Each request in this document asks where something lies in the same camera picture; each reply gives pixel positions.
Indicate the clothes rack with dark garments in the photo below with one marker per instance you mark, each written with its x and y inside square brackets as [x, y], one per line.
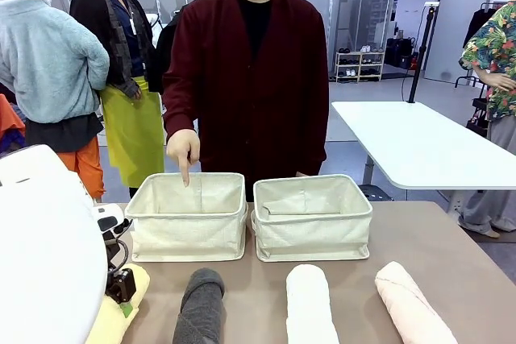
[481, 26]

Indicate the black luggage bags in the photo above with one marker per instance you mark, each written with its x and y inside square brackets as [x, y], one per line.
[398, 53]

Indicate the wooden shoe rack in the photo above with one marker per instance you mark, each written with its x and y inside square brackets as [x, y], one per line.
[360, 66]

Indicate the grey rolled towel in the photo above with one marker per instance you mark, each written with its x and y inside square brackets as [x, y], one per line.
[199, 307]

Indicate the white towel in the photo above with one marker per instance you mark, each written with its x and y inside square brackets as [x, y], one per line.
[308, 303]

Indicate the yellow towel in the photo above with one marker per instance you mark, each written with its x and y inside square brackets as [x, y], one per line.
[109, 322]

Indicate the person in maroon cardigan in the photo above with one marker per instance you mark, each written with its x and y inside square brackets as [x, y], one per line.
[258, 98]

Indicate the person's left forearm maroon sleeve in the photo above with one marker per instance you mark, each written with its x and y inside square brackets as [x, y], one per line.
[314, 134]

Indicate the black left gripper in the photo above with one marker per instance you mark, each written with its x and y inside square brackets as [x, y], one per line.
[123, 284]

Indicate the black utility cart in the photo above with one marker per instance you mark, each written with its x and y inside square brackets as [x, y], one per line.
[479, 118]

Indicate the person's right forearm maroon sleeve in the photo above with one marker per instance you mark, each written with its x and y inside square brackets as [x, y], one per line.
[179, 106]

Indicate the pink towel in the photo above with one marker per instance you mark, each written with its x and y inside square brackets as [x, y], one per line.
[407, 303]

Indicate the black stand pole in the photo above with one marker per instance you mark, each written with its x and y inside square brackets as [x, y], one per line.
[421, 50]

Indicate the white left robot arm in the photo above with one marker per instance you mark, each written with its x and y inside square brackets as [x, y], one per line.
[40, 239]

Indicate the person's right hand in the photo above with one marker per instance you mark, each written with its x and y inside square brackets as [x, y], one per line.
[184, 148]

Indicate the mannequin in floral shirt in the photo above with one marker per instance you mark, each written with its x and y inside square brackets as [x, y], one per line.
[496, 58]

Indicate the white folding table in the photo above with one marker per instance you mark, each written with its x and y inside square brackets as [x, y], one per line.
[419, 142]

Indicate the mannequin with yellow apron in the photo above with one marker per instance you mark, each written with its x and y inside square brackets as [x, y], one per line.
[129, 126]

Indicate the mannequin in black jacket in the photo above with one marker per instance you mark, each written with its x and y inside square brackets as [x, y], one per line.
[167, 54]

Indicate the orange cloth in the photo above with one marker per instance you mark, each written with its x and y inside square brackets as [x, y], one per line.
[10, 122]

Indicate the cream fabric basket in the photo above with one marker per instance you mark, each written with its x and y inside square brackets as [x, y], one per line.
[187, 235]
[312, 237]

